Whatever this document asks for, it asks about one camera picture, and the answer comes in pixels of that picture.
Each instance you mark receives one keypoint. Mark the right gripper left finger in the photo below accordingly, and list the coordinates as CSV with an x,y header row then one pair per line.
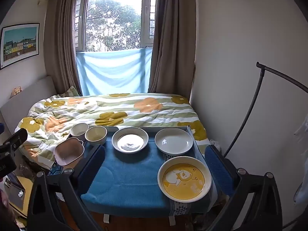
x,y
76,181

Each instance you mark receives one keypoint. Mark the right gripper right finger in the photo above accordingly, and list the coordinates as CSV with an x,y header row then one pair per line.
x,y
231,183

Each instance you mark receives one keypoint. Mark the pink square plastic bowl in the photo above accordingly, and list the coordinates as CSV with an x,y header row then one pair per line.
x,y
69,153

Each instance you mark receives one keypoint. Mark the cream round bowl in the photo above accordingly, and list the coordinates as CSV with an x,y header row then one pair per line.
x,y
96,135

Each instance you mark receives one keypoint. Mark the large yellow duck plate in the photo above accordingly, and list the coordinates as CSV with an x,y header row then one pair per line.
x,y
184,179

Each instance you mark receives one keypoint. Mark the white round bowl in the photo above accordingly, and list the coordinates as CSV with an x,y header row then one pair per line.
x,y
79,130

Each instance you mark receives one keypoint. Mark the white chick cartoon plate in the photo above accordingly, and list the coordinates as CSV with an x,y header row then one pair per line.
x,y
130,140

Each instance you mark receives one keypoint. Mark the plain white plate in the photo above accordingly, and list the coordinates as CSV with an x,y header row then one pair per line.
x,y
173,141

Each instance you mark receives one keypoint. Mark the yellow bedside cabinet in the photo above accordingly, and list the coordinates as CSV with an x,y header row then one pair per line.
x,y
19,194

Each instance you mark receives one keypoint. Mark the grey bed headboard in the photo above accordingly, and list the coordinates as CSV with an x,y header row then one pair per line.
x,y
16,108

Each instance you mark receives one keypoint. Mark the blue patterned table cloth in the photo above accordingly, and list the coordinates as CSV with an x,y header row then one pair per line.
x,y
126,185

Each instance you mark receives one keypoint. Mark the floral striped duvet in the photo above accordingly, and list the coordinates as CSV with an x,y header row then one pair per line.
x,y
49,120

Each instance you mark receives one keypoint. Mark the green checked pillow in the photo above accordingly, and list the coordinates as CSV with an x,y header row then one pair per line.
x,y
71,92

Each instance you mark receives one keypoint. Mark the light blue hanging cloth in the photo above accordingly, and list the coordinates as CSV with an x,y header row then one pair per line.
x,y
125,71

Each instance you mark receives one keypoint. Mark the framed landscape picture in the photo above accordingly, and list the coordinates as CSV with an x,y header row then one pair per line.
x,y
19,42

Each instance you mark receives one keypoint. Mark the left brown curtain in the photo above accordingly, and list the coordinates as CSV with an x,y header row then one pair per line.
x,y
59,45

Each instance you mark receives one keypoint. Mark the brown curtain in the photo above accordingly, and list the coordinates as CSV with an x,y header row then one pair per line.
x,y
174,45
59,45

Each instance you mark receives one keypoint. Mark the right brown curtain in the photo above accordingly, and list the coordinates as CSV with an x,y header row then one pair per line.
x,y
174,45

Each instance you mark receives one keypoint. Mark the window with white frame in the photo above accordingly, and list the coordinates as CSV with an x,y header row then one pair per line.
x,y
114,25

